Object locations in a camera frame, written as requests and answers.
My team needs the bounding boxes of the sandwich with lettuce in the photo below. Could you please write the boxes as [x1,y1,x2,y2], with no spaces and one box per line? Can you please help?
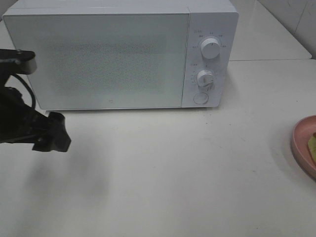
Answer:
[308,133,316,163]

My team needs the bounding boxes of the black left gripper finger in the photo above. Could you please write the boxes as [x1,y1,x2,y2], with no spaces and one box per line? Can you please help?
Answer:
[32,112,71,153]

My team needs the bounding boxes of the round white door button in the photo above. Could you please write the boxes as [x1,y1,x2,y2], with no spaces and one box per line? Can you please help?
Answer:
[194,92,208,105]

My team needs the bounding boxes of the pink plate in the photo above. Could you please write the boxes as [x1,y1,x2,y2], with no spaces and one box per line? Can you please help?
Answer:
[291,115,316,181]

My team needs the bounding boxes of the white neighbouring table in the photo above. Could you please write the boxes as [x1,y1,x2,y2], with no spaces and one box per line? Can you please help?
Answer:
[230,0,312,61]

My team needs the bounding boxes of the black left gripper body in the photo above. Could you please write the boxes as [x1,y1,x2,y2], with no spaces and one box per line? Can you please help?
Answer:
[0,59,49,143]

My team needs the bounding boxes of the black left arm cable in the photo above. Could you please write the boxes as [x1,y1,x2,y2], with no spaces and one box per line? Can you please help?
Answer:
[4,73,37,109]

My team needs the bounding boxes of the white microwave knob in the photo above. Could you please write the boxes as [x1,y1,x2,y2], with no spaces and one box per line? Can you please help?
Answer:
[200,37,221,59]
[197,70,215,87]

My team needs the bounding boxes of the white microwave door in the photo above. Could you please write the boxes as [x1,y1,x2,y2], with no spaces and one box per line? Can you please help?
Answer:
[4,14,189,110]

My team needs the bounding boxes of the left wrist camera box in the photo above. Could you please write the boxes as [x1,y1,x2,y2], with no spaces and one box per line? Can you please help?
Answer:
[0,49,37,75]

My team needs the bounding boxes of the white microwave oven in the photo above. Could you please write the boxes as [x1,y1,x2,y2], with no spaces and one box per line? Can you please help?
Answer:
[2,0,239,111]

